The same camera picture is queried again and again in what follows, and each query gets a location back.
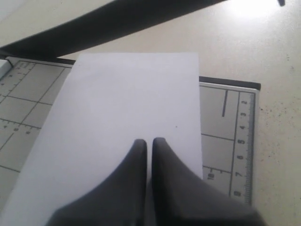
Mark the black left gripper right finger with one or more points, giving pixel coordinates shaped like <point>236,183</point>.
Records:
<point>181,198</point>

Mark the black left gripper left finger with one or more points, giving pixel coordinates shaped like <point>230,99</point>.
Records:
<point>118,201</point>

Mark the grey paper cutter base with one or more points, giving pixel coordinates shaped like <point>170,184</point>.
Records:
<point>229,113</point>

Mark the black cutter blade arm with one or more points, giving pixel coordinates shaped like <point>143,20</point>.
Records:
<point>114,20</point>

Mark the white paper sheet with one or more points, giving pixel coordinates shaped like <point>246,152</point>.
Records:
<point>106,102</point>

